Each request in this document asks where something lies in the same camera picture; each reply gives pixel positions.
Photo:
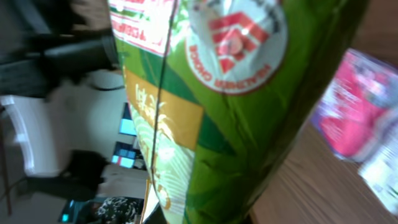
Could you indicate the red purple pad pack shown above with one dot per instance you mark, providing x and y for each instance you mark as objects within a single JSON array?
[{"x": 362, "y": 90}]

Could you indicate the green juice carton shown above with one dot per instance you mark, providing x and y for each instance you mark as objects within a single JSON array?
[{"x": 218, "y": 90}]

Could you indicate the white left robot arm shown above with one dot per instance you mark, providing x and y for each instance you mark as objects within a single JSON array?
[{"x": 67, "y": 102}]

